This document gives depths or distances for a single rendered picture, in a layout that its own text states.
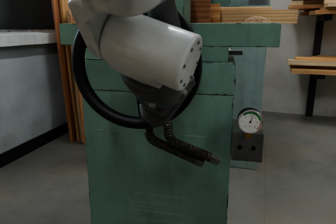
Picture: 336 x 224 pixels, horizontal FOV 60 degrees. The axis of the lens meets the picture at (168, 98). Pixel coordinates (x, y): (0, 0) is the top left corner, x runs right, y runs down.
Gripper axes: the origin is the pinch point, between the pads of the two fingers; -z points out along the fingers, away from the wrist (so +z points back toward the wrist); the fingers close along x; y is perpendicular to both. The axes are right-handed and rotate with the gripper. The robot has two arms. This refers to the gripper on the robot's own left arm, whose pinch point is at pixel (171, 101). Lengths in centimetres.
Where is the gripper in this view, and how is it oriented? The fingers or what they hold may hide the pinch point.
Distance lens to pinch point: 55.1
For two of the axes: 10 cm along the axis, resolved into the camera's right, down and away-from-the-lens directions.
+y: -8.0, -5.2, 2.9
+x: 5.7, -8.1, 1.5
